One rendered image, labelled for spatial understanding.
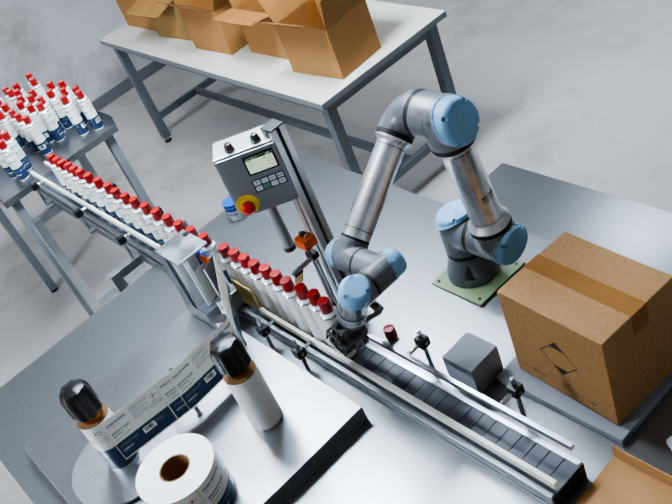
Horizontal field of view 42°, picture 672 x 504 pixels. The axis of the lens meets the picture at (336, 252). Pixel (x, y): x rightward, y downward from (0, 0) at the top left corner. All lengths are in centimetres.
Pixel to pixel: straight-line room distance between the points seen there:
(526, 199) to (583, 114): 190
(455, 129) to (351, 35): 191
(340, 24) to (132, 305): 155
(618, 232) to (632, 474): 80
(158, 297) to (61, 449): 66
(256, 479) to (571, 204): 123
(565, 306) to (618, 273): 14
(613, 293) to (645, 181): 215
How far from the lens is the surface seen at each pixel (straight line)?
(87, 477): 248
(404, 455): 216
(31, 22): 655
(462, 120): 205
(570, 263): 206
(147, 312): 297
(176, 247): 259
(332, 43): 382
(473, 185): 217
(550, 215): 267
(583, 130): 449
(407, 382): 224
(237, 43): 458
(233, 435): 234
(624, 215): 262
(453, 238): 238
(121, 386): 268
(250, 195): 224
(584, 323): 192
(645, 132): 439
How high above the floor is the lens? 249
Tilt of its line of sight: 36 degrees down
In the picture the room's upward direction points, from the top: 24 degrees counter-clockwise
